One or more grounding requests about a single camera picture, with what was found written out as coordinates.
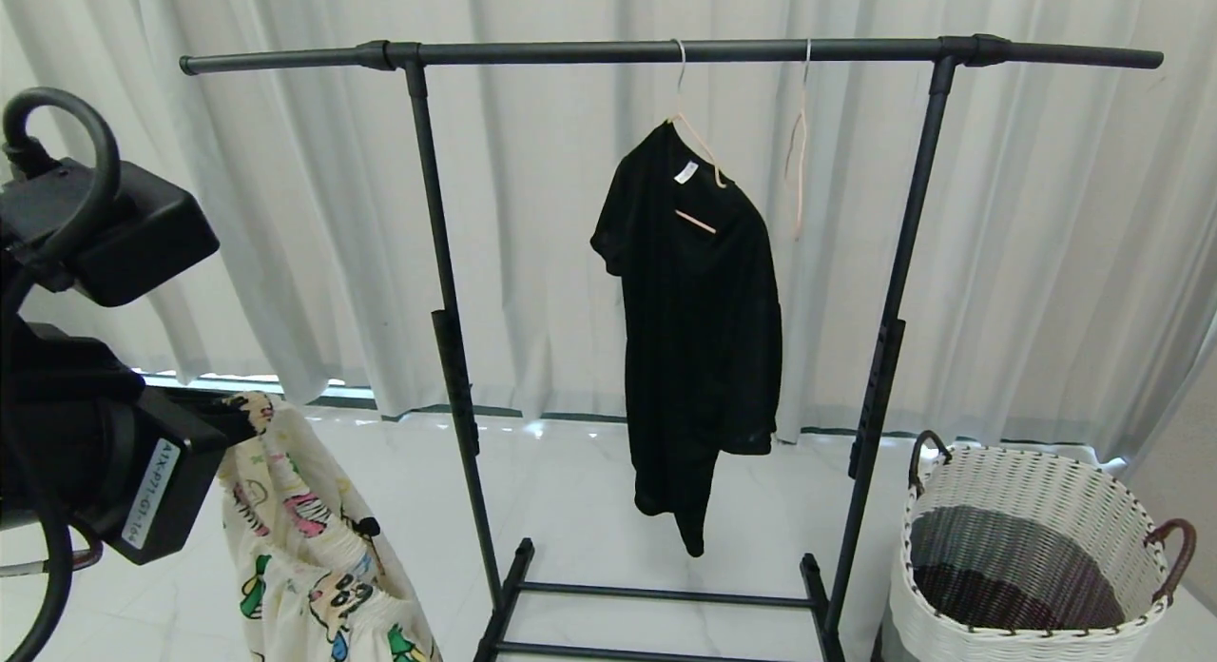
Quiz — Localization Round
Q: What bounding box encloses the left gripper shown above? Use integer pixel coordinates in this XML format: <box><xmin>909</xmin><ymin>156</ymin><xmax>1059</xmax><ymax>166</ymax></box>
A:
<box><xmin>0</xmin><ymin>322</ymin><xmax>230</xmax><ymax>566</ymax></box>

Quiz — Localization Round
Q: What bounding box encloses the cream printed garment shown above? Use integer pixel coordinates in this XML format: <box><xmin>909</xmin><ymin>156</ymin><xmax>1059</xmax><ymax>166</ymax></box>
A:
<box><xmin>218</xmin><ymin>392</ymin><xmax>444</xmax><ymax>662</ymax></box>

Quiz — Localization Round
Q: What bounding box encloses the black garment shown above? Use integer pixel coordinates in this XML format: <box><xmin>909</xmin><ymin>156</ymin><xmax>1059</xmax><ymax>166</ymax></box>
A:
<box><xmin>589</xmin><ymin>120</ymin><xmax>784</xmax><ymax>559</ymax></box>

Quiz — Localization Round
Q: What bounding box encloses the pink clothes hanger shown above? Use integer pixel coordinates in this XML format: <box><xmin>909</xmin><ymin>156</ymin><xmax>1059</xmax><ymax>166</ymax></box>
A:
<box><xmin>668</xmin><ymin>41</ymin><xmax>729</xmax><ymax>236</ymax></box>
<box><xmin>783</xmin><ymin>40</ymin><xmax>813</xmax><ymax>243</ymax></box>

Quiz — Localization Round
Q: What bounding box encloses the black clothes rack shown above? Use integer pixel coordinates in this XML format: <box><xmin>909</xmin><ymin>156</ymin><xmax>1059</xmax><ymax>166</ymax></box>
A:
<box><xmin>179</xmin><ymin>33</ymin><xmax>1166</xmax><ymax>662</ymax></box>

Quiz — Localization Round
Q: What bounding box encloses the white laundry basket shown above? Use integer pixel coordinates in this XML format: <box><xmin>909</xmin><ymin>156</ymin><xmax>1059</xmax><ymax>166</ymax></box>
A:
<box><xmin>879</xmin><ymin>429</ymin><xmax>1198</xmax><ymax>662</ymax></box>

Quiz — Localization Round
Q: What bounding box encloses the white curtain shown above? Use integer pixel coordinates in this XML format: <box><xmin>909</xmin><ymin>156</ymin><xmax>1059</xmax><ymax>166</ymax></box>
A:
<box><xmin>0</xmin><ymin>0</ymin><xmax>1217</xmax><ymax>460</ymax></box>

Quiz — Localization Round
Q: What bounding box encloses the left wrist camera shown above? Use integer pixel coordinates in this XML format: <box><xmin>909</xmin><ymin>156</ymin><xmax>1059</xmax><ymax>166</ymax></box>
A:
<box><xmin>0</xmin><ymin>158</ymin><xmax>222</xmax><ymax>309</ymax></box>

